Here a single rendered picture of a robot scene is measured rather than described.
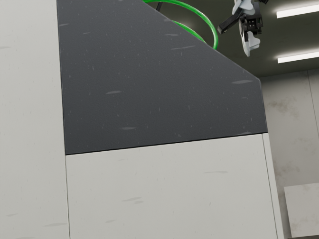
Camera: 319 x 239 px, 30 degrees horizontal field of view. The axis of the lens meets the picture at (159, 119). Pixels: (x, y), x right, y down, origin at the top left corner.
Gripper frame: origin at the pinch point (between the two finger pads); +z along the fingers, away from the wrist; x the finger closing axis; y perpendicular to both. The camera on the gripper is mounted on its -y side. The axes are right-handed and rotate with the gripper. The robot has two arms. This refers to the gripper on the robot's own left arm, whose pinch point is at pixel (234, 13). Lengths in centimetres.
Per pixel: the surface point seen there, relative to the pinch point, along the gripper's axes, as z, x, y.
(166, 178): 53, -49, 20
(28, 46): 45, -47, -37
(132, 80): 36, -44, -5
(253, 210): 46, -47, 45
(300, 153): 76, 1017, 55
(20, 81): 54, -50, -32
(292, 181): 130, 1003, 74
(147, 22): 19.3, -38.9, -12.3
